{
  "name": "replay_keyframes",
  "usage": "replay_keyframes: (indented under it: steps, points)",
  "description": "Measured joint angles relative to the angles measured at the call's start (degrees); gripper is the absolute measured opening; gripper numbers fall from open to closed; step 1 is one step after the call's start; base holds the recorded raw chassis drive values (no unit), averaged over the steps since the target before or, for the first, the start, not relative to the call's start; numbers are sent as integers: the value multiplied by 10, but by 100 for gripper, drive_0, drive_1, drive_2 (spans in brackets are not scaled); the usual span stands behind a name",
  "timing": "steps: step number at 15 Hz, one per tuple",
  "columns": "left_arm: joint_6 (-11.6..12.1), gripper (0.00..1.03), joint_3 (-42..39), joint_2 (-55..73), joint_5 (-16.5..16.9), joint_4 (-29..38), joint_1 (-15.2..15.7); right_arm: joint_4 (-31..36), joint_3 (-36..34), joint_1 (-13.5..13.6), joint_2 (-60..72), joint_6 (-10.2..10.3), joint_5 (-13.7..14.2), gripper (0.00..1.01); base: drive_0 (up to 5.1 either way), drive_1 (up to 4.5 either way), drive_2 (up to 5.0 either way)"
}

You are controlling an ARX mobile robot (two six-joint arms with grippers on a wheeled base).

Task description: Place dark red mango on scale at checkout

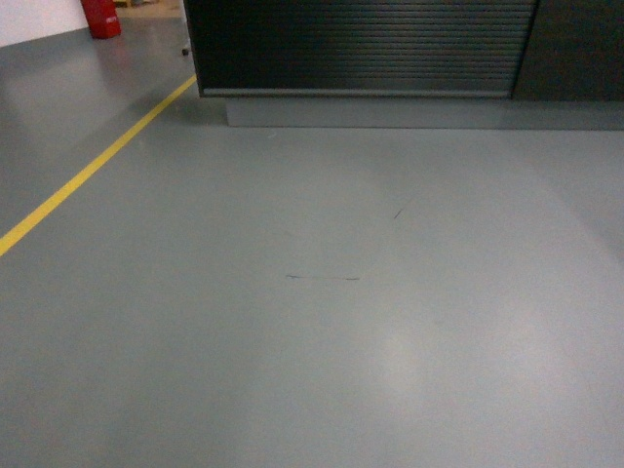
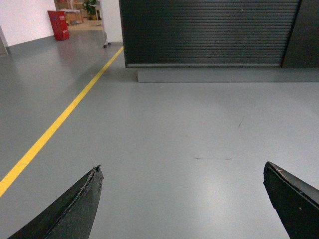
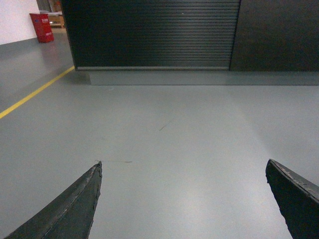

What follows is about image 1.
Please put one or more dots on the red fire extinguisher box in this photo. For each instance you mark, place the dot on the red fire extinguisher box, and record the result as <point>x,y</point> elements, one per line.
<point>101,18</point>

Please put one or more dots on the black checkout counter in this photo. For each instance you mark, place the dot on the black checkout counter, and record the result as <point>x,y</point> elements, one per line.
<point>491,65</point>

